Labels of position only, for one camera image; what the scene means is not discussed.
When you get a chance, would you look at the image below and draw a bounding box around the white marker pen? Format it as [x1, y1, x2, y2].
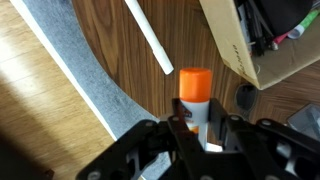
[124, 0, 175, 76]

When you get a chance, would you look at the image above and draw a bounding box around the round wooden side table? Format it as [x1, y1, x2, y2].
[9, 0, 174, 180]

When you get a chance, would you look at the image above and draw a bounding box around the green marker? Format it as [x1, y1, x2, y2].
[287, 8, 320, 40]

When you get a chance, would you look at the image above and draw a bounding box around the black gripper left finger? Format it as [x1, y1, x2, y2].
[75, 97, 209, 180]

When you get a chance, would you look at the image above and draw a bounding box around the cardboard box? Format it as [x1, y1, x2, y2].
[198, 0, 320, 91]

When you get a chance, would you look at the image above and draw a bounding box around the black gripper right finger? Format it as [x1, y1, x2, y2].
[207, 97, 320, 180]

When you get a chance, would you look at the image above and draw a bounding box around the orange capped glue stick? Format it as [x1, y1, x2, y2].
[178, 67, 214, 153]

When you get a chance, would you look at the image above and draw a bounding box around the clear plastic container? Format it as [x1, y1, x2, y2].
[286, 102, 320, 143]

